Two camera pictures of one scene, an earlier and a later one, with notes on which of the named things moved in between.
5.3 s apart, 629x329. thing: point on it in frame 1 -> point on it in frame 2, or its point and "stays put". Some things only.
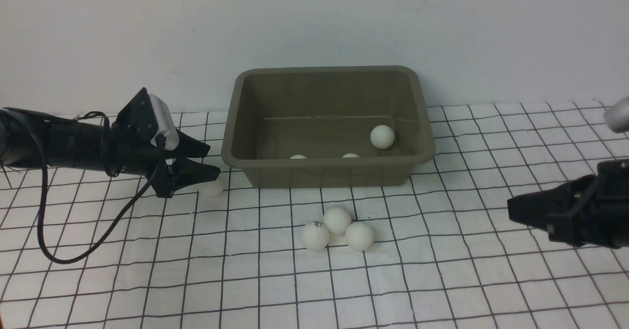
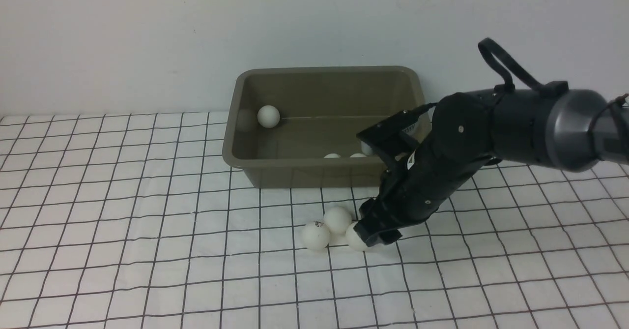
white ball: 359,236 stays put
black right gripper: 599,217 -> 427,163
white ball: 336,219 stays put
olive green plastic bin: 310,127 stays put
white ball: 212,189 -> 366,149
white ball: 315,236 stays put
